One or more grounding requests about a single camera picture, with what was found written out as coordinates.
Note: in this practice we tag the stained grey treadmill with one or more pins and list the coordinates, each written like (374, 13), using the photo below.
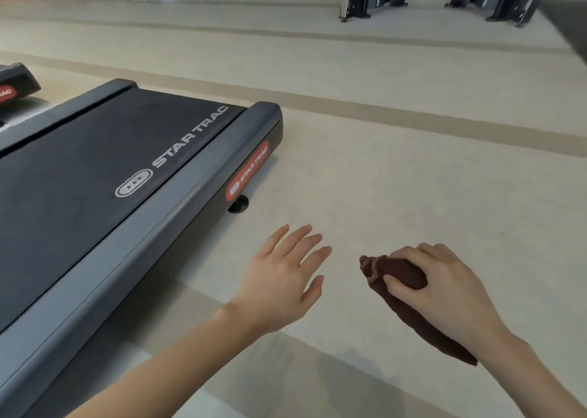
(18, 83)

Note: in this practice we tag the person's left hand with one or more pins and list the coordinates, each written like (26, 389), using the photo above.
(275, 289)

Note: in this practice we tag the grey treadmill with red label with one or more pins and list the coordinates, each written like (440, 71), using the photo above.
(91, 179)

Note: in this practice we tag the brown cleaning cloth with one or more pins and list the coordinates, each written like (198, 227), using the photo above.
(403, 273)

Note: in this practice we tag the person's left forearm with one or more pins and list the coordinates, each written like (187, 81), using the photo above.
(160, 376)

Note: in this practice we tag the person's right hand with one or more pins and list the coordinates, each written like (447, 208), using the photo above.
(458, 298)

